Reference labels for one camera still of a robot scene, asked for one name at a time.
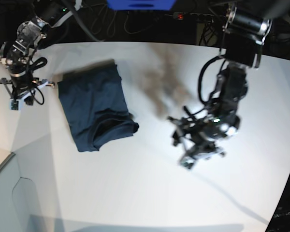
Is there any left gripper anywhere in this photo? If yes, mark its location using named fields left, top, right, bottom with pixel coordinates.
left=168, top=115, right=226, bottom=162

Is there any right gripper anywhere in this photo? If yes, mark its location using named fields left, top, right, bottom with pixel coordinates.
left=0, top=77, right=55, bottom=105

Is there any dark blue t-shirt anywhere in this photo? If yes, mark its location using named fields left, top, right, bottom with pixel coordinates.
left=58, top=60, right=139, bottom=152

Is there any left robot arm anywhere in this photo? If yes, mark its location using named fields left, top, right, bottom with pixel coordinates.
left=169, top=0, right=290, bottom=169

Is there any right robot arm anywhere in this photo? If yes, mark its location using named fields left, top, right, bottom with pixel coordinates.
left=0, top=0, right=98, bottom=111

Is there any white power strip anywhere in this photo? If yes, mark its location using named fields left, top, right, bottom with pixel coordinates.
left=172, top=12, right=216, bottom=23

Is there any blue box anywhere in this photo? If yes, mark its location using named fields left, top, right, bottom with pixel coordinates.
left=107, top=0, right=176, bottom=11

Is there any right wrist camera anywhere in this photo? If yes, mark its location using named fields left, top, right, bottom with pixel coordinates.
left=9, top=99, right=24, bottom=111

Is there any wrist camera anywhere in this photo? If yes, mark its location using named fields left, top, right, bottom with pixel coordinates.
left=9, top=99, right=24, bottom=111
left=179, top=156, right=196, bottom=170

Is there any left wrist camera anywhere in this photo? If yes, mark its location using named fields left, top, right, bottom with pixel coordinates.
left=179, top=156, right=196, bottom=170

